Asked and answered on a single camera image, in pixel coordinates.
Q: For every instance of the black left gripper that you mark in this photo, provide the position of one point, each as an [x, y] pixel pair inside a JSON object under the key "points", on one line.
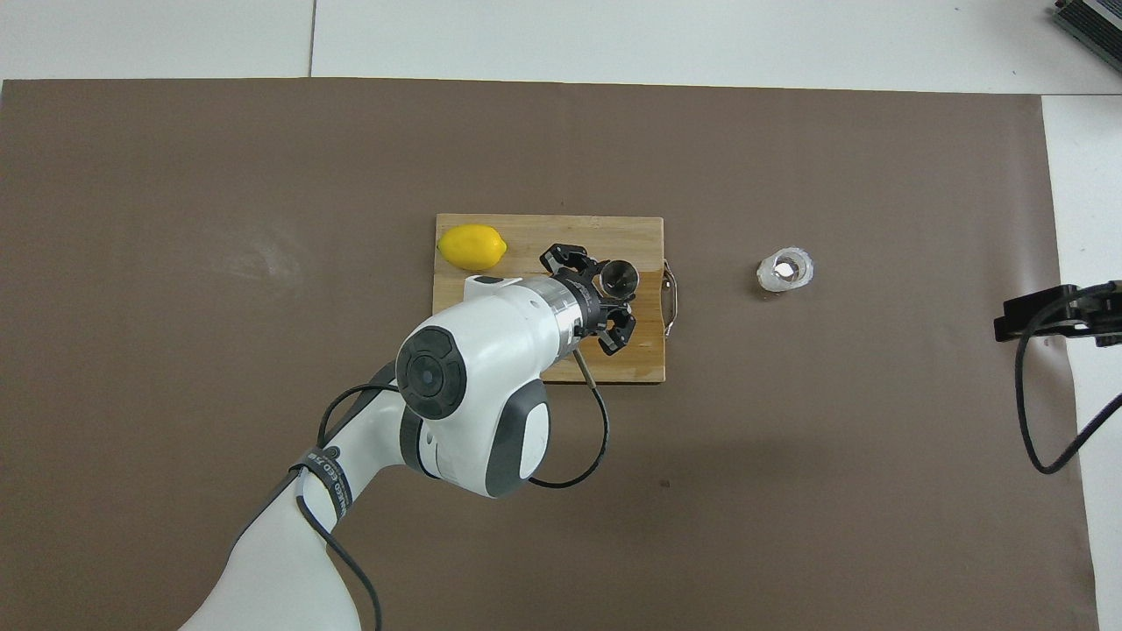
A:
{"points": [[589, 307]]}

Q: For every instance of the yellow lemon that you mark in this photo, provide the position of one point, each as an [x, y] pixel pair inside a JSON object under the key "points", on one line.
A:
{"points": [[472, 247]]}

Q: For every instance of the wooden cutting board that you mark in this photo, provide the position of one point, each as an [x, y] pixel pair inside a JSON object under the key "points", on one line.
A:
{"points": [[526, 232]]}

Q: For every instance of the steel double jigger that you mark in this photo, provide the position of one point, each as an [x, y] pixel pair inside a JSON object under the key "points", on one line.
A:
{"points": [[621, 276]]}

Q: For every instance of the grey metal device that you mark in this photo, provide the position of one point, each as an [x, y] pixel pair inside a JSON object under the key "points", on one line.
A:
{"points": [[1091, 26]]}

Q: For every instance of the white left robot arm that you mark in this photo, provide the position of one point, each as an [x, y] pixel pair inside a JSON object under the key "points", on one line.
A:
{"points": [[491, 368]]}

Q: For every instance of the brown paper table mat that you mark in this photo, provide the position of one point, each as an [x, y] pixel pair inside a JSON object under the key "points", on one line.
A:
{"points": [[789, 526]]}

